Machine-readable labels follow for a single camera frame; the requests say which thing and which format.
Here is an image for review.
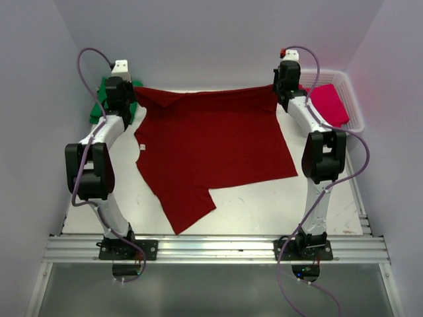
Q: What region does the dark red t shirt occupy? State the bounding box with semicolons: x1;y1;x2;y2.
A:
134;85;297;234

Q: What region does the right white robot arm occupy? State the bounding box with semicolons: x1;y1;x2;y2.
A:
273;60;346;261

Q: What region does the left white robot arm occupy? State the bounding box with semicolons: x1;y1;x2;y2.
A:
65;75;138;260

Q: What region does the folded green t shirt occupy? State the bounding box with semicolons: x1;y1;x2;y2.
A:
90;77;143;125

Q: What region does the pink red t shirt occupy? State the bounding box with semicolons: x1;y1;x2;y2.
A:
311;84;350;127

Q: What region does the white plastic basket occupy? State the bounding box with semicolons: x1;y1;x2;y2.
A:
299;68;365;133

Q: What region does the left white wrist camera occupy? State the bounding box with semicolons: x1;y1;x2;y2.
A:
111;59;132;82

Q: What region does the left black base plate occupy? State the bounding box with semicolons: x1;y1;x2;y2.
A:
96;239;159;261

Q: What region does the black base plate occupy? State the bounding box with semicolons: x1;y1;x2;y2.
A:
96;239;159;261
273;237;334;262

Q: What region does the aluminium extrusion rail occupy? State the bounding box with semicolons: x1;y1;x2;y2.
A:
42;234;390;264

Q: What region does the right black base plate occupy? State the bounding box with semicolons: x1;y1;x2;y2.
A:
273;237;334;262

